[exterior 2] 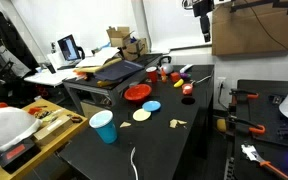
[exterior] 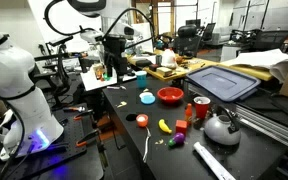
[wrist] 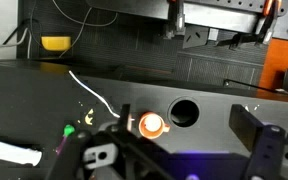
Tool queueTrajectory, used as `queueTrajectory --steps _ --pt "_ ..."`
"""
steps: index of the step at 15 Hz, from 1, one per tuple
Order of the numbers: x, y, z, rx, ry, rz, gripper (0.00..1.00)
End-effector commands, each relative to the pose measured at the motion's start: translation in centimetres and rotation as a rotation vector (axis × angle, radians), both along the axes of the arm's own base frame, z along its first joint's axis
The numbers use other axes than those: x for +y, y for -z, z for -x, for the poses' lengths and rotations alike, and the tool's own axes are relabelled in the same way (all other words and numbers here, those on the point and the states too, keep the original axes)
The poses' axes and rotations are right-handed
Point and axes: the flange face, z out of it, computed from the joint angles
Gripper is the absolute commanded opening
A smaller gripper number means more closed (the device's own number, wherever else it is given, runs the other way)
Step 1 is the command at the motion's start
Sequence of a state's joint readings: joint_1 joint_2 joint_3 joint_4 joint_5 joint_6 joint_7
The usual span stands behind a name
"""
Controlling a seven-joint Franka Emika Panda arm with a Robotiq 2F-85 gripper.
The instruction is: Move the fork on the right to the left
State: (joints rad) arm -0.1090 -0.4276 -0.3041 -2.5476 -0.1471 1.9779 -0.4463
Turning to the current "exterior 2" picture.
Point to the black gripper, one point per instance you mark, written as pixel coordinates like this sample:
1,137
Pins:
204,10

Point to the white cylinder tube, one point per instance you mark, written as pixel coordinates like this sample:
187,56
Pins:
186,68

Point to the large cardboard panel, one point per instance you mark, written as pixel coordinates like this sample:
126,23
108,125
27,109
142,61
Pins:
250,33

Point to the purple toy eggplant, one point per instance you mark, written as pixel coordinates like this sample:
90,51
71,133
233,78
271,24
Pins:
184,75

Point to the red cube block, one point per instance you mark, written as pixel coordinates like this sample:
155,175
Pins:
175,77

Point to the yellow toy banana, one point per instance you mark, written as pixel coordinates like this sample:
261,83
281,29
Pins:
178,83

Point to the small orange cup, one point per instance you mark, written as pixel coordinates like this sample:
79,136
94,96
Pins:
187,89

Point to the small orange bottle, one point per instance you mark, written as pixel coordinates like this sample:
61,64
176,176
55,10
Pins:
164,77

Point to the red cup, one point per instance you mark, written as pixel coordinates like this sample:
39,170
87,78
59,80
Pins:
152,75

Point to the taped cardboard box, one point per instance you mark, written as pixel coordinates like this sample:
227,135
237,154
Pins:
135,50

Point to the open cardboard box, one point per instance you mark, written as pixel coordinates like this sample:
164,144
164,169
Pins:
119,36

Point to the red bowl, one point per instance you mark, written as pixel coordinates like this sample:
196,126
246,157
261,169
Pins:
137,92

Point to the blue plate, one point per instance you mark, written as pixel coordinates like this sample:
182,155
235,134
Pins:
151,106

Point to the tan paper scrap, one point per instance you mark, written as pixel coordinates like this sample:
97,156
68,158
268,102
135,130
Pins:
125,124
181,122
173,123

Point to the yellow sponge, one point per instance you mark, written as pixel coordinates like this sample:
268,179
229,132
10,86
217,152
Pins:
221,125

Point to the dark blue folder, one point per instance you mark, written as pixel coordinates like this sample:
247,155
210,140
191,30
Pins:
119,70

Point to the pale yellow plate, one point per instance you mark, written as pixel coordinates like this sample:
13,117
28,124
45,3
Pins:
141,115

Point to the white paper stack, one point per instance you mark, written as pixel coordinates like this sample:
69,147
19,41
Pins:
99,57

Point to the open laptop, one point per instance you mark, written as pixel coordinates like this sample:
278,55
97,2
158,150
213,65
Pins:
69,48

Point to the blue plastic cup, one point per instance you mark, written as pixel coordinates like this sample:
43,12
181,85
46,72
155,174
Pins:
105,130

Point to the white desk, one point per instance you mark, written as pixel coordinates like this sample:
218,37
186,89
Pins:
50,77

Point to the wooden side table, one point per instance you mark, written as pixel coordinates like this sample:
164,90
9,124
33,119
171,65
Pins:
67,133

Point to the flat cardboard box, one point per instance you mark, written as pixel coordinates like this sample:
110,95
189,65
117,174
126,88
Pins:
52,128

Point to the small orange tool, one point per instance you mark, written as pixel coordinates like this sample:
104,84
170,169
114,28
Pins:
34,110

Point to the white fabric dome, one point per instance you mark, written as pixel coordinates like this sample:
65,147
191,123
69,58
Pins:
9,126

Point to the black device red label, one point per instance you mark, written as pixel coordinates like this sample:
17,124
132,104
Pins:
17,153

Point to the white wall outlet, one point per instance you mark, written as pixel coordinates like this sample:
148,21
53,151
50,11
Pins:
222,81

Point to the grey metal frame desk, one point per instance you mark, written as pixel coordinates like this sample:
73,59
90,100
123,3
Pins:
90,87

